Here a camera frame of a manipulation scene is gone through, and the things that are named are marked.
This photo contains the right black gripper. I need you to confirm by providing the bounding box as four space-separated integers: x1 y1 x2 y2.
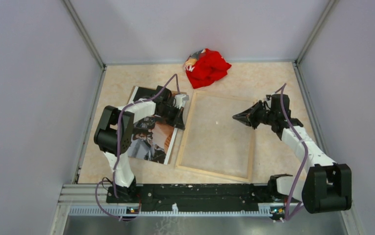
232 100 276 130

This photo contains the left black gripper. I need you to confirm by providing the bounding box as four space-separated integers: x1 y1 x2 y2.
157 104 185 130

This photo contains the light wooden picture frame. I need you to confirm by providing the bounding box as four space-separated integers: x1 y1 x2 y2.
175 90 257 184

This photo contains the printed photo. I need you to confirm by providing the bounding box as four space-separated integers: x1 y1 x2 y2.
126 86 180 165

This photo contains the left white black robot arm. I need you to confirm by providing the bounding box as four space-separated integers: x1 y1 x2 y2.
94 86 189 202

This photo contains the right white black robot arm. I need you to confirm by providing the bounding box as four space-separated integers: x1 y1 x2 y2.
233 94 352 214

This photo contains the crumpled red cloth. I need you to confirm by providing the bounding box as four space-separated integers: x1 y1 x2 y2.
183 48 232 89

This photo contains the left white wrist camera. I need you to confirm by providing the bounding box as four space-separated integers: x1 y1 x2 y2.
174 94 189 109

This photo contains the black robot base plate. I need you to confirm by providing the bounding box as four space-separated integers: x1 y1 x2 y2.
106 184 287 212

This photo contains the aluminium rail with cable duct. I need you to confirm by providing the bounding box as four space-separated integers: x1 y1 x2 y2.
49 183 365 235

